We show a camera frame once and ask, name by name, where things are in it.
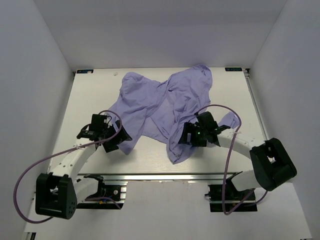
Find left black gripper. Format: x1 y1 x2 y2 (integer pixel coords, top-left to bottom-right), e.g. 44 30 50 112
101 120 132 153

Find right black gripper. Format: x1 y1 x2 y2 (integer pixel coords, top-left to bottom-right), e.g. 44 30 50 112
179 121 208 147

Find lilac zip jacket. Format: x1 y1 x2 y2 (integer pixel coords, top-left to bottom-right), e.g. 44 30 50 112
103 64 241 165

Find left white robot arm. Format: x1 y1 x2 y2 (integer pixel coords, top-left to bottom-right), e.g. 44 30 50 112
35 110 132 220

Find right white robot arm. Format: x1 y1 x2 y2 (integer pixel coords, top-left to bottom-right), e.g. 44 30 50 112
178 111 297 200

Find right blue table label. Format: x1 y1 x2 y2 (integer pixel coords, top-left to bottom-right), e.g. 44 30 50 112
224 67 243 72

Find blue table label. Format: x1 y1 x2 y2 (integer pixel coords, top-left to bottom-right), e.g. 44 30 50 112
224 67 243 72
76 69 94 74

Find left blue table label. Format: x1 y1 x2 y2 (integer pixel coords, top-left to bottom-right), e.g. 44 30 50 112
76 69 94 74

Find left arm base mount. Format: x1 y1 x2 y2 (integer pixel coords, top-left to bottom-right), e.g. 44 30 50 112
73 174 127 210

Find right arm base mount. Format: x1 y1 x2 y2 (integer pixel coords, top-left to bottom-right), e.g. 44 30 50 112
204 184 258 213

